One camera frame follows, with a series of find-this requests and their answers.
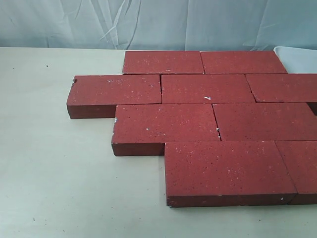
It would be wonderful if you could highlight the back row left brick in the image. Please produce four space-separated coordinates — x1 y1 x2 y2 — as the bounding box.
122 51 205 74

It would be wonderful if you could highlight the back row right brick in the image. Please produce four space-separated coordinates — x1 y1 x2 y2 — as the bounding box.
201 51 287 74

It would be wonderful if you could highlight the second row right brick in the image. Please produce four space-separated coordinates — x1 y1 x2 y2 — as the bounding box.
246 73 317 115

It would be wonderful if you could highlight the white plastic tray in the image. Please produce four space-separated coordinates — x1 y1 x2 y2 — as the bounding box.
273 46 317 74

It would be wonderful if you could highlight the third row red brick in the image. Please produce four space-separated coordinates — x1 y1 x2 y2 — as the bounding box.
213 103 317 141

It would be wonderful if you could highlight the front row right brick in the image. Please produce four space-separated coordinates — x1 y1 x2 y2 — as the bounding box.
275 141 317 205

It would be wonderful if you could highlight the front row large brick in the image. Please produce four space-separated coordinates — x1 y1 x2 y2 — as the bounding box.
164 141 297 207

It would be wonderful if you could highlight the pale blue backdrop cloth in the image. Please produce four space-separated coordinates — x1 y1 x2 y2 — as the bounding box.
0 0 317 51

